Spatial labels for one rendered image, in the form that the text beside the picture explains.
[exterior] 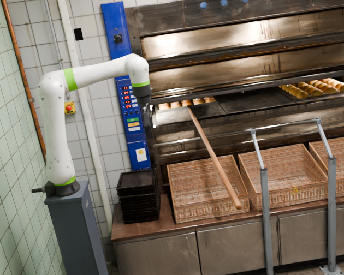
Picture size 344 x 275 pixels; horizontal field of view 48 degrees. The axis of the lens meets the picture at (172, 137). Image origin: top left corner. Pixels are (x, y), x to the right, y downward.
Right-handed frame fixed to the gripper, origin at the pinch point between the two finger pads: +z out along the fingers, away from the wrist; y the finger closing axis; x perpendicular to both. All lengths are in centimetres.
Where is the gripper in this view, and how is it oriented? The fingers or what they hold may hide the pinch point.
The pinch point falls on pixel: (149, 131)
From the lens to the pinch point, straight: 204.4
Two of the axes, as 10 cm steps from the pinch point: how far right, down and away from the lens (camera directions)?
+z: 1.6, 9.2, 3.7
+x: 9.9, -1.6, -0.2
